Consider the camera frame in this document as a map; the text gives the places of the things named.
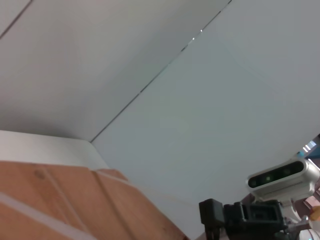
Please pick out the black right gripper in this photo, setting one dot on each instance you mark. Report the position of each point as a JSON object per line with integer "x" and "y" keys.
{"x": 257, "y": 217}

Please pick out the brown cardboard box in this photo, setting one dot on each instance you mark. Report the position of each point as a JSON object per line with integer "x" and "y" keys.
{"x": 112, "y": 212}

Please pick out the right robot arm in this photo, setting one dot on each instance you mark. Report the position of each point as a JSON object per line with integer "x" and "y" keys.
{"x": 310, "y": 233}

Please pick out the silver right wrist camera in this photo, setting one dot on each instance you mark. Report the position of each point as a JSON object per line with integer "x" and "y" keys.
{"x": 275, "y": 175}

